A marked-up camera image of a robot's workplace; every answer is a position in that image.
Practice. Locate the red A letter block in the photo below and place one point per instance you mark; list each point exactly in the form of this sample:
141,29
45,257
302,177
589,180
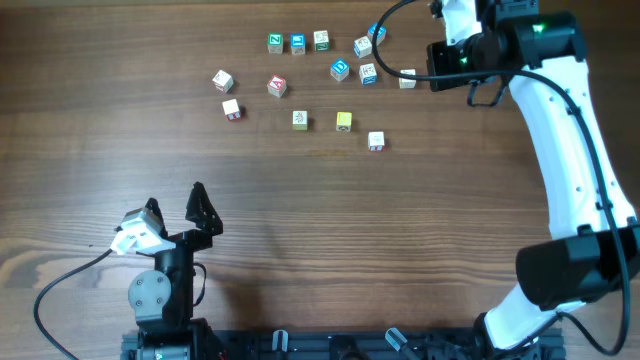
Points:
277,86

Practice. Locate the blue D letter block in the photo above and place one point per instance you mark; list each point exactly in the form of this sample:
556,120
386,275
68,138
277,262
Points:
339,70

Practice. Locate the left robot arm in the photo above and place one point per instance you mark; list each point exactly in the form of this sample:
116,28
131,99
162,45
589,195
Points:
163,298

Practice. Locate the white blue picture block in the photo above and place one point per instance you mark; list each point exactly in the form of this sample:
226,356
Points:
368,74

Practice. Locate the white tilted block far left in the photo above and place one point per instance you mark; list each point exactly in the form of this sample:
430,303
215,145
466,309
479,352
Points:
223,81

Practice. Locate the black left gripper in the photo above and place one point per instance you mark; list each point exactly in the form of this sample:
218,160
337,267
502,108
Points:
199,240

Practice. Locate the blue letter block top row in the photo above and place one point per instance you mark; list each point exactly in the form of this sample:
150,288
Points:
298,44

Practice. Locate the ladybug picture block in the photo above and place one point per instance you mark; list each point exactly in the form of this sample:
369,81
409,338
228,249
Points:
300,120

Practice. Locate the yellow W letter block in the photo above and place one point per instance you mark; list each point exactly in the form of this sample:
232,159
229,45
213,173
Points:
344,121

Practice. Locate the blue tilted block top right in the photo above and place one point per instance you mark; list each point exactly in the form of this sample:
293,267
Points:
377,31

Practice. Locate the white red lower-left block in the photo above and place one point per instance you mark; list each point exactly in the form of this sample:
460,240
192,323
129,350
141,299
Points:
232,109

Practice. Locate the green Z letter block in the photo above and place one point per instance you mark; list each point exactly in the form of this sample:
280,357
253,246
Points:
275,43

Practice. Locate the white blue tilted block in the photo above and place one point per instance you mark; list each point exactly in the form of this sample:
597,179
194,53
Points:
362,47

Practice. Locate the white yellow picture block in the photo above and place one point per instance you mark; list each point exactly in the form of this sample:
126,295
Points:
405,83

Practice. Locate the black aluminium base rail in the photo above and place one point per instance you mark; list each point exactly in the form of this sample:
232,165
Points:
445,344

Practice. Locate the white red green block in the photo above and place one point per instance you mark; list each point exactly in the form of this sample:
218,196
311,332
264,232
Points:
376,141

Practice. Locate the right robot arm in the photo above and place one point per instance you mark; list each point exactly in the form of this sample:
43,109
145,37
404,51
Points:
540,59

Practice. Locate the white green picture block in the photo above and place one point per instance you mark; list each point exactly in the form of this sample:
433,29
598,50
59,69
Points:
321,40

